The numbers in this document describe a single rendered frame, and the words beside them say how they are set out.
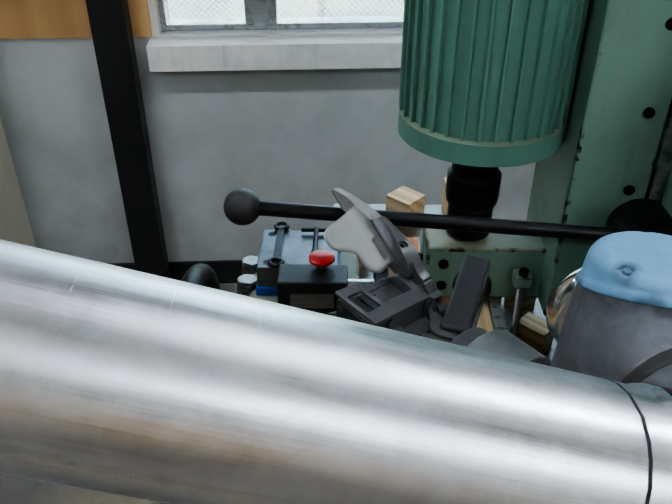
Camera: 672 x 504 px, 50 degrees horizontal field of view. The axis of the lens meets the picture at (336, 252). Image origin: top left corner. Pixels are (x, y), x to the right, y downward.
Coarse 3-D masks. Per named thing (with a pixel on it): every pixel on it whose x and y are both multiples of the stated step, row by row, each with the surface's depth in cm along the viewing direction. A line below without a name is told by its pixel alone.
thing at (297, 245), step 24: (264, 240) 90; (288, 240) 90; (312, 240) 90; (264, 264) 86; (288, 264) 84; (336, 264) 86; (264, 288) 87; (288, 288) 82; (312, 288) 82; (336, 288) 82
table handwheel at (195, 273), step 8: (200, 264) 97; (192, 272) 93; (200, 272) 94; (208, 272) 97; (184, 280) 91; (192, 280) 91; (200, 280) 92; (208, 280) 99; (216, 280) 103; (216, 288) 104
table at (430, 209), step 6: (336, 204) 118; (372, 204) 118; (378, 204) 118; (384, 204) 118; (426, 210) 116; (432, 210) 116; (438, 210) 116; (402, 228) 112; (408, 228) 112; (414, 228) 112; (420, 228) 112; (408, 234) 110; (414, 234) 110; (420, 234) 110; (420, 240) 109; (360, 270) 102; (366, 270) 102; (360, 276) 101; (366, 276) 101; (372, 276) 101
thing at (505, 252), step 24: (432, 240) 84; (456, 240) 84; (480, 240) 84; (504, 240) 84; (528, 240) 84; (432, 264) 84; (456, 264) 84; (504, 264) 84; (528, 264) 83; (504, 288) 85
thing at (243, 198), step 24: (240, 192) 67; (240, 216) 66; (288, 216) 68; (312, 216) 67; (336, 216) 67; (384, 216) 67; (408, 216) 68; (432, 216) 68; (456, 216) 68; (624, 216) 68; (648, 216) 66
